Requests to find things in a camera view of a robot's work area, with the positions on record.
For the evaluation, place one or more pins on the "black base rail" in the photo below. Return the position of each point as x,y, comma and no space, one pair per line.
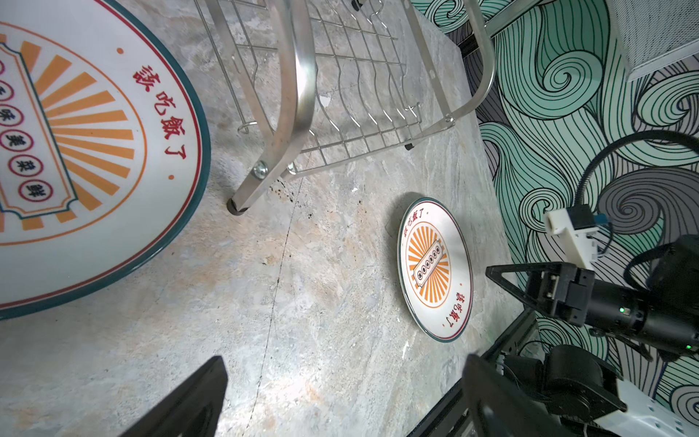
450,416

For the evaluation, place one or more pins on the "steel wire dish rack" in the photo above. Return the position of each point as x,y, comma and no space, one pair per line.
326,83

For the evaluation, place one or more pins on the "white plate orange sunburst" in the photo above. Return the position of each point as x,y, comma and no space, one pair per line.
105,150
435,270

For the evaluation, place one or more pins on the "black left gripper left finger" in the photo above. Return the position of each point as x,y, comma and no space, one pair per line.
192,409

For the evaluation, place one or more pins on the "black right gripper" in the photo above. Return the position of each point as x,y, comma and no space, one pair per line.
562,291

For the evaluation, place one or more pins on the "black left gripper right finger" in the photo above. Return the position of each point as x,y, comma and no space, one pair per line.
498,408

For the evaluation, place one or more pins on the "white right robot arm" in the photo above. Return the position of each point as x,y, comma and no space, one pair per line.
584,389

